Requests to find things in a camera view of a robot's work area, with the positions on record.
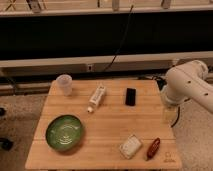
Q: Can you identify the red brown pocket tool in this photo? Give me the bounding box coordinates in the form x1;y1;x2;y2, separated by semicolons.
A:
146;138;160;160

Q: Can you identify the white sponge block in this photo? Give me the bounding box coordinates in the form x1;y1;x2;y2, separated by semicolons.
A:
119;135;142;159

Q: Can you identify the black hanging cable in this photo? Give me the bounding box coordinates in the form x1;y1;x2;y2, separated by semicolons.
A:
101;4;135;73

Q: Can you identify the black wheel on floor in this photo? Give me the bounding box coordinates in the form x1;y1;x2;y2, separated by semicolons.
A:
0;137;13;151

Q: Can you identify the clear plastic cup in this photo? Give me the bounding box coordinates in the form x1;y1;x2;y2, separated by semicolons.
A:
56;74;72;96

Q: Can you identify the green bowl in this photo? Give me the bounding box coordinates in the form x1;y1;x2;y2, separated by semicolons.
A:
45;115;84;152

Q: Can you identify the black eraser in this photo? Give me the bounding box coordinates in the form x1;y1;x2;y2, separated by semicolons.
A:
125;88;136;106

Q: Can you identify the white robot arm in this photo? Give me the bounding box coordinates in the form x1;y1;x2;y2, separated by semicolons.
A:
160;60;213;125

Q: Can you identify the white tube bottle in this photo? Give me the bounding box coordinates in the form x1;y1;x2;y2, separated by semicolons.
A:
87;84;106;113

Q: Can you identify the white wall outlet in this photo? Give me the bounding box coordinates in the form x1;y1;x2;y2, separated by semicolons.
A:
88;65;93;72

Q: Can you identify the black cable by table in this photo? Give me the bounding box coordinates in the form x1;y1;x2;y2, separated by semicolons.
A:
170;106;181;128

